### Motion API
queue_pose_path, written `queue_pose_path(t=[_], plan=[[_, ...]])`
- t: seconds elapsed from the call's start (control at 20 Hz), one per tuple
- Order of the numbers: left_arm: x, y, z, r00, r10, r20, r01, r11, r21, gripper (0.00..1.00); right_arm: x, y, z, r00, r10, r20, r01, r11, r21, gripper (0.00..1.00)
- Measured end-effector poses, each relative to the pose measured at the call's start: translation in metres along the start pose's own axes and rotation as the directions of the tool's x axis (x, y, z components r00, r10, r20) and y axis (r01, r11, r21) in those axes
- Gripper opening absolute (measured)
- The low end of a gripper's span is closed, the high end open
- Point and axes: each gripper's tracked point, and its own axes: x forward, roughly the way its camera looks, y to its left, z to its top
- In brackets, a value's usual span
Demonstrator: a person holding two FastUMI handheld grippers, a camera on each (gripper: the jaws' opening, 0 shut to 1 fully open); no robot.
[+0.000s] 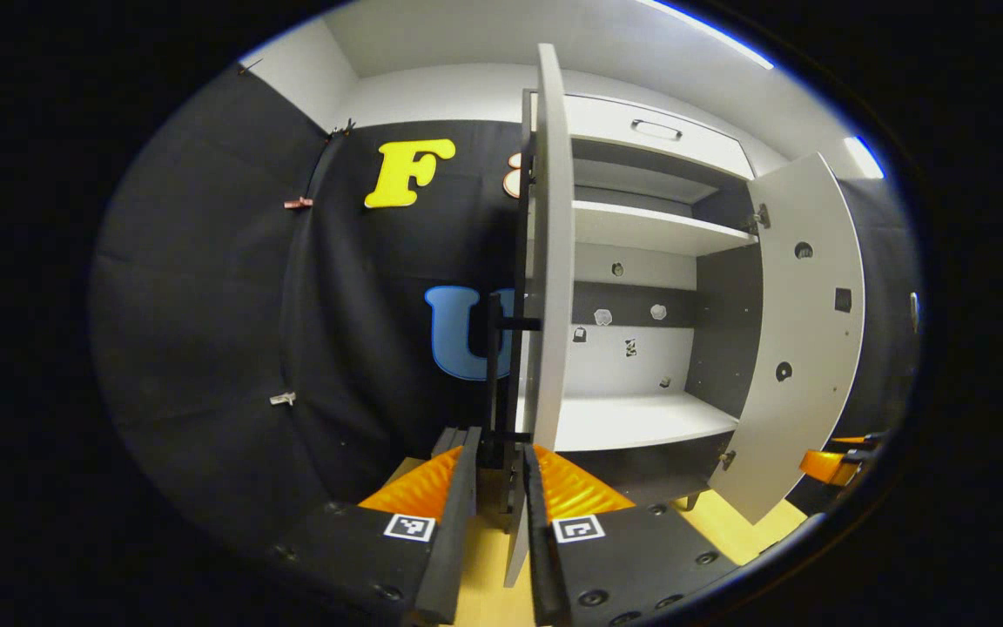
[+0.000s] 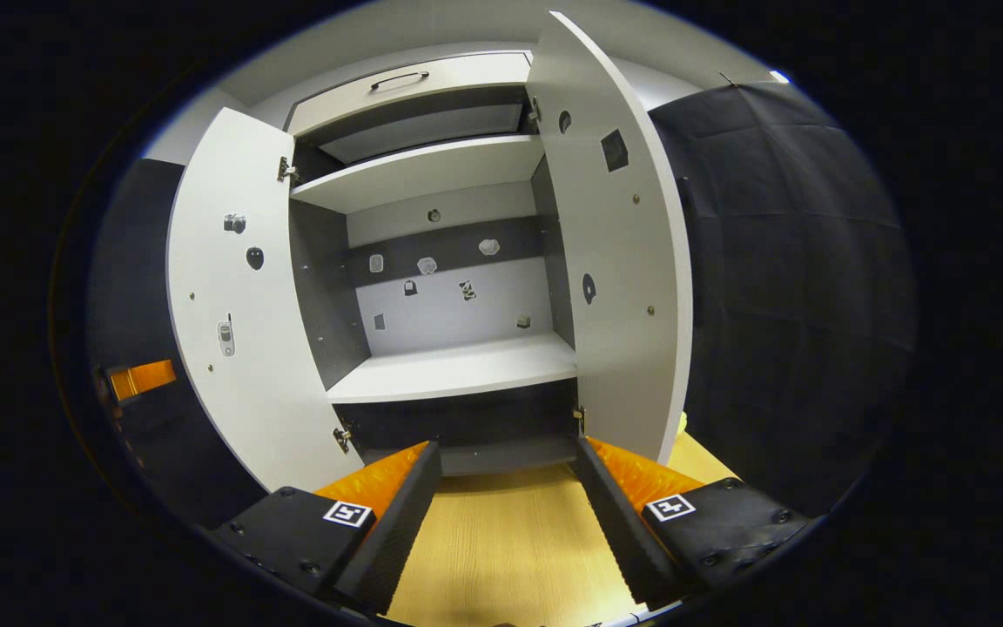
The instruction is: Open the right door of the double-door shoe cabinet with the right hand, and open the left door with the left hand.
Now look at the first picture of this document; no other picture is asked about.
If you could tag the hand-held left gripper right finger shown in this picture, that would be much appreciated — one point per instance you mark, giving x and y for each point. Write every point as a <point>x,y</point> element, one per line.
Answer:
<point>541,557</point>

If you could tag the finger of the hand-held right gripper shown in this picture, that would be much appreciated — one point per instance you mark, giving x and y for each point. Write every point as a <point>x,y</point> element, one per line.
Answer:
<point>828,466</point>
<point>858,440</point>

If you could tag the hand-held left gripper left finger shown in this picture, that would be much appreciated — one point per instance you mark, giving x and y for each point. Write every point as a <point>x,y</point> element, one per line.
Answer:
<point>458,540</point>

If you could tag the beige cabinet door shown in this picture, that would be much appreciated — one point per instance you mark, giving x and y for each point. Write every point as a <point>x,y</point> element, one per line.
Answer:
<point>554,261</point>
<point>806,348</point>

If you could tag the grey double-door shoe cabinet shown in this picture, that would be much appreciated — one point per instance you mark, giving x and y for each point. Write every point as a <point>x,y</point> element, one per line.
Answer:
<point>728,331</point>

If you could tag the metal door hinge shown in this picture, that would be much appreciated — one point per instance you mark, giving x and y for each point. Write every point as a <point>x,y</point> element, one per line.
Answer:
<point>727,459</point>
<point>759,219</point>

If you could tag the dark cabinet leg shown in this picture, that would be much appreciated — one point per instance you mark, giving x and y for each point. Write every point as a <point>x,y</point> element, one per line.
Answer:
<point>688,502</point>

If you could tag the white deep cabinet shelf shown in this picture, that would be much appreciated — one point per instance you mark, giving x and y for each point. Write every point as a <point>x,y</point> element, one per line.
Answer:
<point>632,422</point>

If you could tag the white narrow cabinet shelf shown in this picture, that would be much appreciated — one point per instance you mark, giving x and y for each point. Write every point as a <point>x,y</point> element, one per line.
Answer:
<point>658,228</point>

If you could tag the beige cabinet flap panel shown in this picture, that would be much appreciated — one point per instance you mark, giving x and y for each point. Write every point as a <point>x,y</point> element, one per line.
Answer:
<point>606,122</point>

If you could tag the silver cloth clip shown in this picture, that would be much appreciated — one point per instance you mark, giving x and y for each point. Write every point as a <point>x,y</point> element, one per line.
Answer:
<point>282,398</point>

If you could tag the short ceiling light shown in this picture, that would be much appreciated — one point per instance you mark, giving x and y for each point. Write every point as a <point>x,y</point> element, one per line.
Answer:
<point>865,157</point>

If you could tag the black backdrop cloth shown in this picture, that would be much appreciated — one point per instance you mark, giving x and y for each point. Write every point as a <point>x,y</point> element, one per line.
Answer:
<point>197,305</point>

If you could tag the red-brown cloth clip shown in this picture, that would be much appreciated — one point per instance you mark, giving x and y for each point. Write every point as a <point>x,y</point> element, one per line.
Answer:
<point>298,203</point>

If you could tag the long ceiling light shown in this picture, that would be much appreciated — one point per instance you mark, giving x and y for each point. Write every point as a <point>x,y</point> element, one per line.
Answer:
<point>710,30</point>

